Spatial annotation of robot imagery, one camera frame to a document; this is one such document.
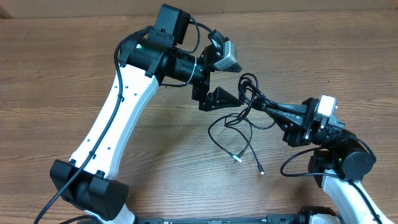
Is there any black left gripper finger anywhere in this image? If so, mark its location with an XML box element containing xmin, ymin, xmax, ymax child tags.
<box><xmin>219</xmin><ymin>63</ymin><xmax>242</xmax><ymax>73</ymax></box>
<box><xmin>211</xmin><ymin>86</ymin><xmax>243</xmax><ymax>110</ymax></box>

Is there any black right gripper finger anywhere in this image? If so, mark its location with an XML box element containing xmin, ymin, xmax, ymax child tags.
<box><xmin>261</xmin><ymin>101</ymin><xmax>308</xmax><ymax>116</ymax></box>
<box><xmin>266</xmin><ymin>109</ymin><xmax>307</xmax><ymax>132</ymax></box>

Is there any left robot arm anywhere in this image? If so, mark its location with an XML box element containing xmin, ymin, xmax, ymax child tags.
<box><xmin>50</xmin><ymin>4</ymin><xmax>241</xmax><ymax>223</ymax></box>

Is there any black usb cable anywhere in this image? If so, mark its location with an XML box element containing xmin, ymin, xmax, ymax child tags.
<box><xmin>207</xmin><ymin>73</ymin><xmax>277</xmax><ymax>175</ymax></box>

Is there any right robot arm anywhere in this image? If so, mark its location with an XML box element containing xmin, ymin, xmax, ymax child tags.
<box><xmin>259</xmin><ymin>95</ymin><xmax>390</xmax><ymax>223</ymax></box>

